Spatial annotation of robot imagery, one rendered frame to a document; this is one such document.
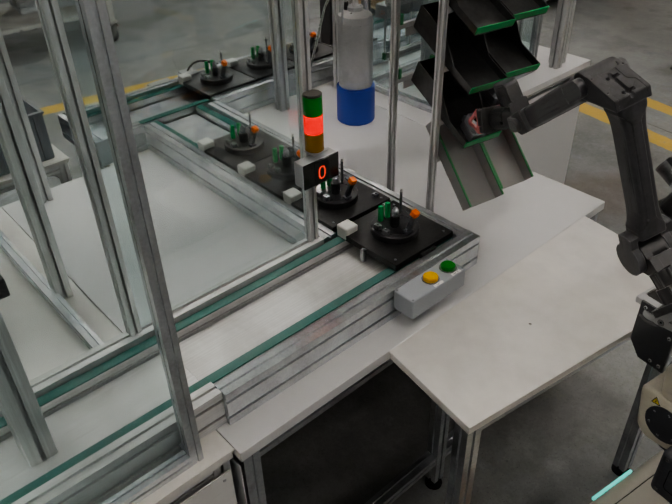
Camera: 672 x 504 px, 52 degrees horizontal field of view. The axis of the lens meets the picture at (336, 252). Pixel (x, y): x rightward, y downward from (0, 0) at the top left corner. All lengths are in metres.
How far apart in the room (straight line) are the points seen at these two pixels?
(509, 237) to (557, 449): 0.91
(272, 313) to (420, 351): 0.40
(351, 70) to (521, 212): 0.90
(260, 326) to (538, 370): 0.70
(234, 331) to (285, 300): 0.17
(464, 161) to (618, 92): 0.84
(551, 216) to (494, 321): 0.57
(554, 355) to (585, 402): 1.13
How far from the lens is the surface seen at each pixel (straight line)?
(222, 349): 1.73
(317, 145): 1.79
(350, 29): 2.72
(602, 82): 1.40
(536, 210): 2.37
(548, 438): 2.78
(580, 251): 2.21
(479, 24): 1.90
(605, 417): 2.92
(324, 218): 2.06
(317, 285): 1.89
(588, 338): 1.90
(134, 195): 1.14
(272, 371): 1.62
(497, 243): 2.18
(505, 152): 2.25
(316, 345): 1.69
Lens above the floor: 2.10
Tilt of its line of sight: 36 degrees down
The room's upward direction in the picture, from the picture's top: 2 degrees counter-clockwise
